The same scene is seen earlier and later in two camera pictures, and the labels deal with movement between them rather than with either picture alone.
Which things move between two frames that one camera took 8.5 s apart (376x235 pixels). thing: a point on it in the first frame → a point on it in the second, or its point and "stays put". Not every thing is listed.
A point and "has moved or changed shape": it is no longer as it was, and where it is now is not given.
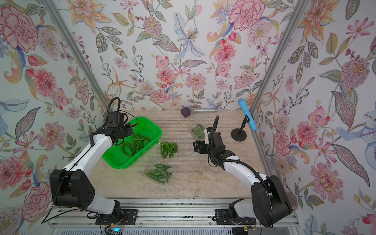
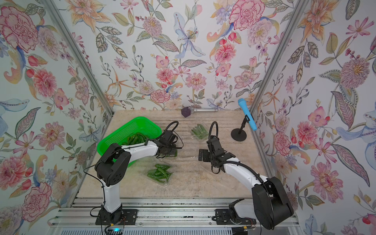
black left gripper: x=130 y=129 → x=173 y=145
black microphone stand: x=240 y=134 stays put
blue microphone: x=243 y=105 stays put
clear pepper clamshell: x=207 y=168 has moved or changed shape
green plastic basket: x=114 y=155 stays put
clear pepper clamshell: x=198 y=131 stays put
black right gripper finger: x=200 y=146 → x=206 y=155
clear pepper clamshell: x=160 y=174 stays put
